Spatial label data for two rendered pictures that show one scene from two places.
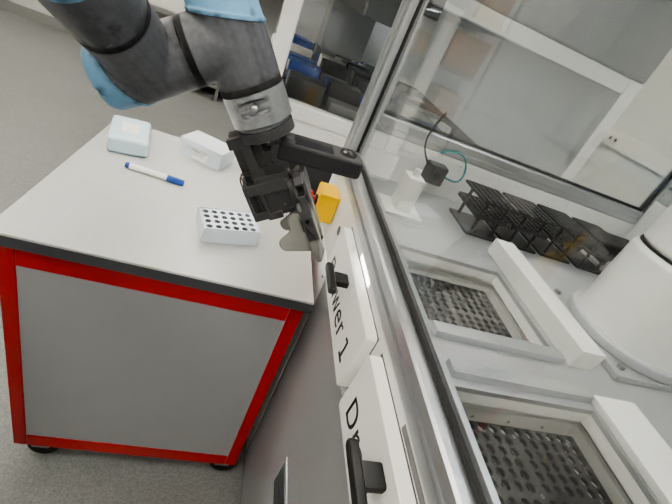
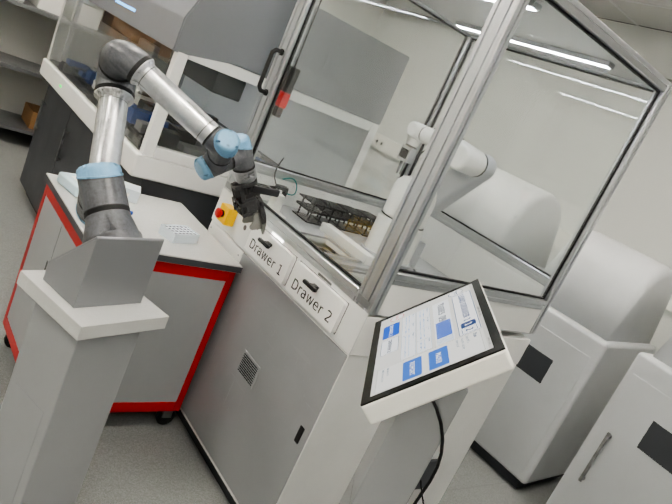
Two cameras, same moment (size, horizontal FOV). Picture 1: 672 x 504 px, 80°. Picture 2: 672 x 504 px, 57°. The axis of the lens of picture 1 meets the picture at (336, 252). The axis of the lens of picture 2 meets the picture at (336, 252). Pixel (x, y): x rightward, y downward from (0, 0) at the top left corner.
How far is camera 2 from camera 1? 165 cm
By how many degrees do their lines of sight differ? 28
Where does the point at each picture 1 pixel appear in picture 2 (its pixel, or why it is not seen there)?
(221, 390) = (182, 339)
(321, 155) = (266, 189)
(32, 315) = not seen: hidden behind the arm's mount
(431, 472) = (331, 274)
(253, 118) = (248, 179)
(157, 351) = not seen: hidden behind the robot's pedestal
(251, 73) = (250, 164)
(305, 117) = (176, 160)
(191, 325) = (175, 291)
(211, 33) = (240, 154)
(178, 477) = (138, 431)
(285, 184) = (255, 201)
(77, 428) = not seen: hidden behind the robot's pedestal
